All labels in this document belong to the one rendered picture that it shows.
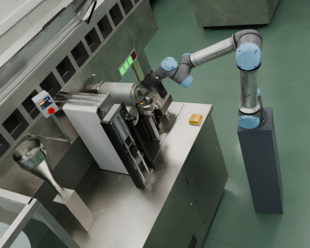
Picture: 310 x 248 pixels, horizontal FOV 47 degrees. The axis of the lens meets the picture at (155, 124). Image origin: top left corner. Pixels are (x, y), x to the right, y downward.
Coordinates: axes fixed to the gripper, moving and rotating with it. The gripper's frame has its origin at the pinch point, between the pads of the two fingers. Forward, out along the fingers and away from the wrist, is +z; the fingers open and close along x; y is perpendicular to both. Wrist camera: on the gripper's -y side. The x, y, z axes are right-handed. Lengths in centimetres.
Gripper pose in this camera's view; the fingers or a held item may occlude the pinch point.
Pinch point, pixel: (144, 94)
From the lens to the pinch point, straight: 217.8
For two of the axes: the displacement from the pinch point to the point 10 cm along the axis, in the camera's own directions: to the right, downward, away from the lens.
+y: -7.8, -6.0, -1.6
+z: -4.6, 3.8, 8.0
